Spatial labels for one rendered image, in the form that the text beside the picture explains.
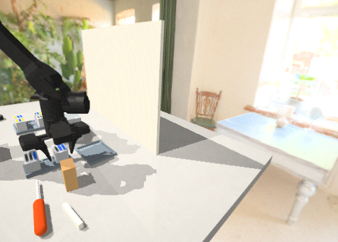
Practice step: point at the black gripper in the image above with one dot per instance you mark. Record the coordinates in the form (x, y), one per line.
(31, 141)

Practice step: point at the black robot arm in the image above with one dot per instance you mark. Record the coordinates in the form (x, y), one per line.
(45, 79)

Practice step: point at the orange-handled screwdriver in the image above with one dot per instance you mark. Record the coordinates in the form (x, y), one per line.
(40, 221)

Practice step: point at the beige flat panel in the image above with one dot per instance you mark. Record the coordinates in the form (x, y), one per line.
(123, 66)

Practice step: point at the orange rectangular block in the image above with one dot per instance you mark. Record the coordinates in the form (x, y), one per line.
(69, 174)

